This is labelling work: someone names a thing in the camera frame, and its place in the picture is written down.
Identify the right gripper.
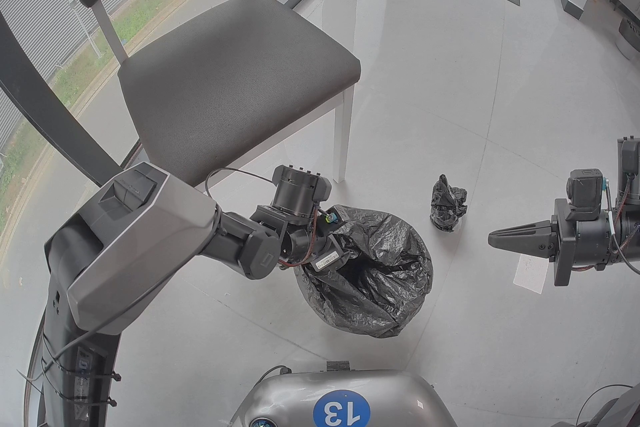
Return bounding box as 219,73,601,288
489,199,619,287

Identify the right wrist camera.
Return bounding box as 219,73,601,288
566,169,608,220

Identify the black plastic bag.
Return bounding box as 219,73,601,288
294,204,435,340

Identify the crumpled black plastic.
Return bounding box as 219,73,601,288
430,174,469,233

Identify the black cable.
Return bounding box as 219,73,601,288
577,383,634,426
248,365,292,388
204,166,275,198

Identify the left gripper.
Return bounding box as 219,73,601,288
301,237,362,274

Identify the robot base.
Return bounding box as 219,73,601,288
227,361,458,427

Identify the dark grey white-framed chair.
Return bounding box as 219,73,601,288
60,0,362,183

